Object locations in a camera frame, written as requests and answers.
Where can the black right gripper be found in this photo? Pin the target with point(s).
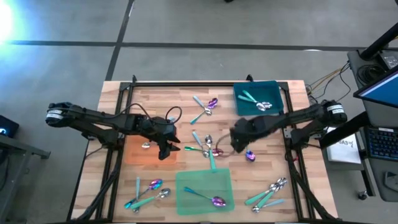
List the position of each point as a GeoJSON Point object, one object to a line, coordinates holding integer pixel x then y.
{"type": "Point", "coordinates": [258, 129]}

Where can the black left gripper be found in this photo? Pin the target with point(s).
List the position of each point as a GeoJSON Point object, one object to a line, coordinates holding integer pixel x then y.
{"type": "Point", "coordinates": [161, 130]}

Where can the green translucent tray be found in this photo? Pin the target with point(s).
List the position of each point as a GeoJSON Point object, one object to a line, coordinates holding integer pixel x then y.
{"type": "Point", "coordinates": [217, 180]}

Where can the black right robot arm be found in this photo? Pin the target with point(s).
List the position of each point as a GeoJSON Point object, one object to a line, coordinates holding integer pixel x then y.
{"type": "Point", "coordinates": [304, 116]}

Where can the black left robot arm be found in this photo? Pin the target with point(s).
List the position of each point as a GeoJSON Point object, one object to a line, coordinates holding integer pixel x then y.
{"type": "Point", "coordinates": [93, 116]}

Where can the orange translucent tray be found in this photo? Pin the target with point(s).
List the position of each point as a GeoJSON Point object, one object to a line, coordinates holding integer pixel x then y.
{"type": "Point", "coordinates": [136, 155]}

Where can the blue plastic bin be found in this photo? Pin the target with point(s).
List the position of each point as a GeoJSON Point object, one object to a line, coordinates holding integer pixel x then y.
{"type": "Point", "coordinates": [273, 90]}

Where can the black cart crossbar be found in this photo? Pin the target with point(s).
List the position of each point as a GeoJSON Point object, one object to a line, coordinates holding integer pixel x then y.
{"type": "Point", "coordinates": [345, 130]}

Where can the white paper sheet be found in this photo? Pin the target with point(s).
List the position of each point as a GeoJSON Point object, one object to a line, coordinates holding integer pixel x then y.
{"type": "Point", "coordinates": [345, 152]}

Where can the black caster wheel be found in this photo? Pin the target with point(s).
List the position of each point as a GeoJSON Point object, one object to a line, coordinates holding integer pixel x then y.
{"type": "Point", "coordinates": [362, 195]}

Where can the dark grey computer cart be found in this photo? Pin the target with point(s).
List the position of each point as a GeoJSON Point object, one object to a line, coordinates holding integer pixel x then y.
{"type": "Point", "coordinates": [379, 116]}

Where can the black backlit keyboard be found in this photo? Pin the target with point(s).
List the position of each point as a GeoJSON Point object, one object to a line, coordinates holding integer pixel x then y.
{"type": "Point", "coordinates": [384, 143]}

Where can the grey side table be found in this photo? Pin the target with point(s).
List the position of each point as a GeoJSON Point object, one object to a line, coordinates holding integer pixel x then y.
{"type": "Point", "coordinates": [25, 149]}

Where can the computer monitor blue screen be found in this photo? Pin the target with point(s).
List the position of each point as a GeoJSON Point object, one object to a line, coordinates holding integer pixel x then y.
{"type": "Point", "coordinates": [382, 91]}

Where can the dark handheld device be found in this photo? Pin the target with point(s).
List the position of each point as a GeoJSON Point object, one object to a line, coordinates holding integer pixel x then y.
{"type": "Point", "coordinates": [391, 181]}

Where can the black device blue light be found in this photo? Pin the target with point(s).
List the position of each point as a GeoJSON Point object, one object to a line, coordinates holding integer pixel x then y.
{"type": "Point", "coordinates": [7, 127]}

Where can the black monitor pole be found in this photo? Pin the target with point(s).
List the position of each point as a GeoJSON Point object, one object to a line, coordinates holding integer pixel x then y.
{"type": "Point", "coordinates": [379, 42]}

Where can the grey metal bracket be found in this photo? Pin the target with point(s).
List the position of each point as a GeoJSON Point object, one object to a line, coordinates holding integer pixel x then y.
{"type": "Point", "coordinates": [287, 132]}

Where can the black frame clamp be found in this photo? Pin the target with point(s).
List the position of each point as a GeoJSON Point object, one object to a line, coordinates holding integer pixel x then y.
{"type": "Point", "coordinates": [249, 78]}
{"type": "Point", "coordinates": [134, 79]}

